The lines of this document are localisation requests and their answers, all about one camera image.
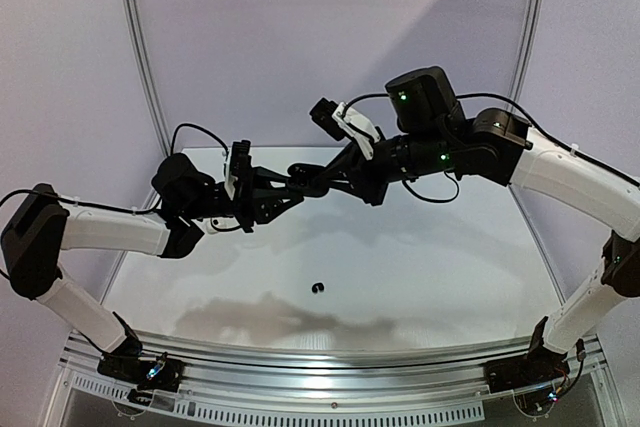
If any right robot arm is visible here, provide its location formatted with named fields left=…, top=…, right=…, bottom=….
left=310, top=66, right=639, bottom=383

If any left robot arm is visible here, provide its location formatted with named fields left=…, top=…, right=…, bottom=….
left=1, top=153, right=304, bottom=381

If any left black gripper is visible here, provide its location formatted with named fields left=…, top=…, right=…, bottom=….
left=183, top=162, right=304, bottom=233

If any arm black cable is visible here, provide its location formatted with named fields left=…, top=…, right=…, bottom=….
left=349, top=91, right=640, bottom=193
left=0, top=122, right=229, bottom=216

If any black hook earbud centre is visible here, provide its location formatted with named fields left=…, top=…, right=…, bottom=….
left=311, top=282, right=325, bottom=294

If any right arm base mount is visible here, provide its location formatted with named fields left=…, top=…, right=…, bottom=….
left=483, top=352, right=570, bottom=393

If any right aluminium frame post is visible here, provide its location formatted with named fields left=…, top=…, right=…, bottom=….
left=490, top=0, right=551, bottom=162

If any aluminium frame post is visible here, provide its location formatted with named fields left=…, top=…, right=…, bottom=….
left=490, top=0, right=551, bottom=162
left=113, top=0, right=177, bottom=164

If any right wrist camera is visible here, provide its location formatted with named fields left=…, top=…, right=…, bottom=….
left=309, top=98, right=382, bottom=161

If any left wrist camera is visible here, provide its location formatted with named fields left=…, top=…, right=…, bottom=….
left=224, top=139, right=251, bottom=200

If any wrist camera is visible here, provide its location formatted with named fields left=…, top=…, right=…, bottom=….
left=309, top=98, right=382, bottom=161
left=224, top=139, right=251, bottom=200

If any black oval charging case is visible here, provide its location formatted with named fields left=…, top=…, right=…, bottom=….
left=287, top=163, right=329, bottom=198

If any aluminium front rail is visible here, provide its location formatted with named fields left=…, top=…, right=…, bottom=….
left=58, top=331, right=609, bottom=398

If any white earbud charging case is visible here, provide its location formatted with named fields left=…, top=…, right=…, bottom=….
left=204, top=218, right=238, bottom=235

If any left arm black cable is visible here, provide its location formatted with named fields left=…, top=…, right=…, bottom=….
left=0, top=122, right=229, bottom=216

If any left aluminium frame post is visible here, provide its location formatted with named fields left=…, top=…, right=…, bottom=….
left=113, top=0, right=177, bottom=164

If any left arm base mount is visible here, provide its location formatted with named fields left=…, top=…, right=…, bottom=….
left=97, top=352, right=186, bottom=393

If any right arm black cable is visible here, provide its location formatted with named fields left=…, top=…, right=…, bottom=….
left=349, top=91, right=640, bottom=193

